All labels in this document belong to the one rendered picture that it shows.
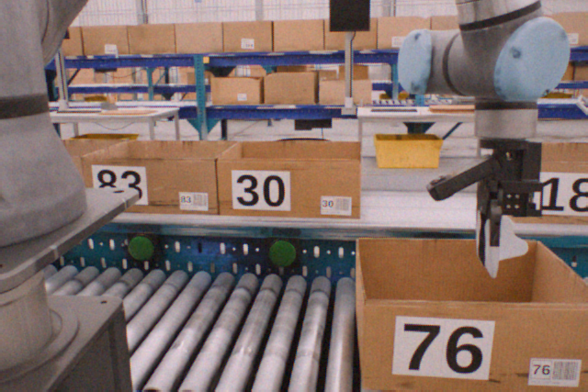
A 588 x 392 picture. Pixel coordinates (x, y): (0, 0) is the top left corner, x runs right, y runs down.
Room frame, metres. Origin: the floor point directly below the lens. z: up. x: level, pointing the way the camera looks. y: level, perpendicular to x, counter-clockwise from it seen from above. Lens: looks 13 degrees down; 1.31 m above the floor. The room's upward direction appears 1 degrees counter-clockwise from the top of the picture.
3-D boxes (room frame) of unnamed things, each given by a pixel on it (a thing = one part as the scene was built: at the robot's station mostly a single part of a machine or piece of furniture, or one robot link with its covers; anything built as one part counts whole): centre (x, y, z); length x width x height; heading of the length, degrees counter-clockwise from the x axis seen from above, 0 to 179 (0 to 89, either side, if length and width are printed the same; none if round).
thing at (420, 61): (0.73, -0.22, 1.30); 0.12 x 0.12 x 0.09; 19
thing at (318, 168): (1.44, -0.01, 0.96); 0.39 x 0.29 x 0.17; 82
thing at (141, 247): (1.28, 0.42, 0.81); 0.07 x 0.01 x 0.07; 82
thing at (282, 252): (1.22, 0.03, 0.81); 0.07 x 0.01 x 0.07; 82
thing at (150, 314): (1.03, 0.35, 0.72); 0.52 x 0.05 x 0.05; 172
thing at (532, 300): (0.88, -0.32, 0.83); 0.39 x 0.29 x 0.17; 85
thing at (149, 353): (1.02, 0.29, 0.72); 0.52 x 0.05 x 0.05; 172
